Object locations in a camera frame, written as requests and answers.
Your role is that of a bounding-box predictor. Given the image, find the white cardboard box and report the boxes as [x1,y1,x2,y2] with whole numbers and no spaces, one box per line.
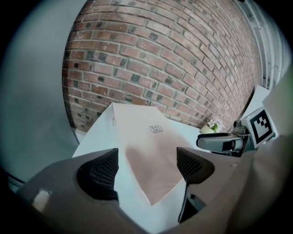
[111,102,200,207]

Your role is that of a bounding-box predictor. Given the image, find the white baseboard box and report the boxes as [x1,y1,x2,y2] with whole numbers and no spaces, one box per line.
[72,127,89,146]

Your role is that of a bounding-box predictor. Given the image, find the white ceiling pipes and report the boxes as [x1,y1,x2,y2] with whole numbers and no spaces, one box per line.
[238,0,290,89]

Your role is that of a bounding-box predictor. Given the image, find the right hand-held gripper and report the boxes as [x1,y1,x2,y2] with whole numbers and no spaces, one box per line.
[196,108,279,159]

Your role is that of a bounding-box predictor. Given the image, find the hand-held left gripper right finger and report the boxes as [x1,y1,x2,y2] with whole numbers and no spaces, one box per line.
[160,147,287,234]

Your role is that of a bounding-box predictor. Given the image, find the white vase with flowers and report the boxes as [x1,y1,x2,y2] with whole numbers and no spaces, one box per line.
[201,117,225,135]

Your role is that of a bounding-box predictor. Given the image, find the grey partition board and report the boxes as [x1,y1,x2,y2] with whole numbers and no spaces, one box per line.
[3,0,92,183]

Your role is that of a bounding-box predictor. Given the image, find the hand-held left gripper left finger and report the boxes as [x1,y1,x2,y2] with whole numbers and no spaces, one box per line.
[17,147,147,234]

